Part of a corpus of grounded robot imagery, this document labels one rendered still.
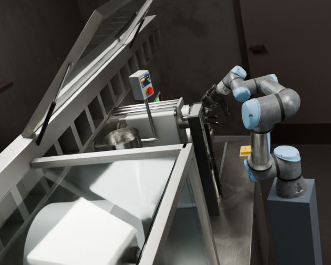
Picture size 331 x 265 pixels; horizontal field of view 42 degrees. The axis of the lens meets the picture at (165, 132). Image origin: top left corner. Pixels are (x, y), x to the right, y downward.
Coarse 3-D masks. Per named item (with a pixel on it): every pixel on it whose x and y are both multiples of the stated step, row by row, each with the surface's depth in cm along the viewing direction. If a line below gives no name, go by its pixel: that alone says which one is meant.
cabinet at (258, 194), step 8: (256, 184) 258; (256, 192) 253; (256, 200) 249; (256, 208) 245; (256, 216) 241; (264, 216) 285; (256, 224) 237; (264, 224) 280; (256, 232) 233; (264, 232) 274; (256, 240) 229; (264, 240) 269; (256, 248) 225; (264, 248) 264; (256, 256) 222; (264, 256) 260; (256, 264) 218; (264, 264) 255
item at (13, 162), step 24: (144, 24) 280; (120, 48) 235; (144, 48) 279; (96, 72) 203; (120, 72) 240; (72, 96) 179; (96, 96) 198; (120, 96) 225; (72, 120) 173; (96, 120) 203; (24, 144) 144; (48, 144) 155; (72, 144) 176; (0, 168) 131; (24, 168) 140; (0, 192) 128
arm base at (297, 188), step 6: (276, 180) 213; (282, 180) 206; (288, 180) 204; (294, 180) 204; (300, 180) 206; (276, 186) 212; (282, 186) 207; (288, 186) 205; (294, 186) 205; (300, 186) 206; (306, 186) 209; (276, 192) 213; (282, 192) 208; (288, 192) 206; (294, 192) 205; (300, 192) 206
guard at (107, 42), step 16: (144, 0) 204; (112, 16) 148; (128, 16) 188; (96, 32) 139; (112, 32) 175; (128, 32) 236; (96, 48) 164; (112, 48) 217; (80, 64) 154; (96, 64) 199; (80, 80) 186; (64, 96) 172
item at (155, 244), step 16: (192, 144) 129; (48, 160) 141; (64, 160) 139; (80, 160) 138; (192, 160) 129; (176, 176) 114; (176, 192) 108; (160, 208) 103; (176, 208) 106; (160, 224) 97; (208, 224) 139; (160, 240) 93; (144, 256) 89; (160, 256) 92
